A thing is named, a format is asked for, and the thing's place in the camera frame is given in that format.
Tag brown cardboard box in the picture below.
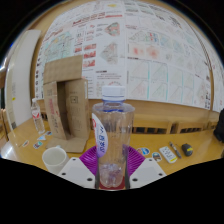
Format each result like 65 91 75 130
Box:
42 54 92 154

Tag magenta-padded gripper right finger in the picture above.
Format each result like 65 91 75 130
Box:
125 145 168 190

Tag side wall printed posters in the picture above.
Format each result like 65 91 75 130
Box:
209 49 224 113

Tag wooden slatted railing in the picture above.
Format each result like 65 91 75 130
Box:
36 99 224 135

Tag black computer mouse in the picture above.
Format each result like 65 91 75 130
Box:
181 143 194 158

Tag wooden chair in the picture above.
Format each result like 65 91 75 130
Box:
0 108 12 143

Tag clear plastic bottle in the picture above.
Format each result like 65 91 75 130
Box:
91 84 136 189

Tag flat round red coaster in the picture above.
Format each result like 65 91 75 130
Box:
99 179 130 191

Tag red-labelled clear water bottle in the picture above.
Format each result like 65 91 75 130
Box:
30 97 46 135

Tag white cup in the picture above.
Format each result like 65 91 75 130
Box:
41 145 70 175

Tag oval blue sticker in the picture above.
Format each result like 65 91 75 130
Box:
136 147 151 157

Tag large wall of printed posters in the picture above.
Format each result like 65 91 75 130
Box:
34 0 214 111

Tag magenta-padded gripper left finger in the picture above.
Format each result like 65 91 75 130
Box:
56 145 100 190

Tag white remote control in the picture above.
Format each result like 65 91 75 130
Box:
158 145 178 164

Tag black pen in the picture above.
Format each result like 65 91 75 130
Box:
168 141 183 159

